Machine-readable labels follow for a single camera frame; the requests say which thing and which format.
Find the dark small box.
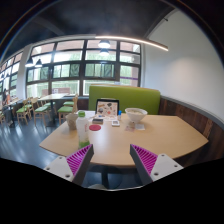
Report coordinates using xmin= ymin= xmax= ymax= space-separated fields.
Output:
xmin=92 ymin=118 xmax=103 ymax=124

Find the black pendant lamp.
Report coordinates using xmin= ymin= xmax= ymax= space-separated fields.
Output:
xmin=35 ymin=59 xmax=42 ymax=68
xmin=25 ymin=56 xmax=34 ymax=67
xmin=99 ymin=49 xmax=109 ymax=56
xmin=98 ymin=40 xmax=110 ymax=49

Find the clear bottle green cap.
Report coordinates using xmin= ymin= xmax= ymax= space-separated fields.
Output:
xmin=76 ymin=111 xmax=90 ymax=148

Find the long linear ceiling light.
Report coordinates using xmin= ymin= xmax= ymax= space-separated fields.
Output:
xmin=95 ymin=35 xmax=169 ymax=52

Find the small blue capped bottle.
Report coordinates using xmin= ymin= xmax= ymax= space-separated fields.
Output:
xmin=118 ymin=110 xmax=122 ymax=120

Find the wooden background dining table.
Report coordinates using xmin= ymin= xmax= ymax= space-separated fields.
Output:
xmin=40 ymin=93 xmax=66 ymax=127

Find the beige paper cup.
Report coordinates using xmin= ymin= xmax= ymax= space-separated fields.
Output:
xmin=66 ymin=113 xmax=78 ymax=130

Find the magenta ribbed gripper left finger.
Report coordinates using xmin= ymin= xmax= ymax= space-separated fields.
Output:
xmin=44 ymin=144 xmax=94 ymax=186

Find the seated person in background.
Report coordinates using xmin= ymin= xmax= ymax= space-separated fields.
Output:
xmin=2 ymin=90 xmax=14 ymax=127

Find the red round coaster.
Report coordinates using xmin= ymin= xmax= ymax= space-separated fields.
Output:
xmin=89 ymin=124 xmax=101 ymax=131

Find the paper card on table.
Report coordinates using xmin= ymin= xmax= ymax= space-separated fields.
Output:
xmin=135 ymin=124 xmax=145 ymax=130

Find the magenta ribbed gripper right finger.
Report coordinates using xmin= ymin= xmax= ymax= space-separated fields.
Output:
xmin=130 ymin=144 xmax=182 ymax=185

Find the white ceramic bowl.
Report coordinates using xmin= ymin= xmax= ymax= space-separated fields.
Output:
xmin=125 ymin=108 xmax=148 ymax=123

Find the green upholstered bench backrest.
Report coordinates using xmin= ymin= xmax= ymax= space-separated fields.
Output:
xmin=88 ymin=84 xmax=160 ymax=115

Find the wooden chair green seat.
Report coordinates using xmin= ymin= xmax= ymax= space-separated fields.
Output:
xmin=31 ymin=98 xmax=50 ymax=124
xmin=58 ymin=95 xmax=78 ymax=124
xmin=16 ymin=99 xmax=32 ymax=123

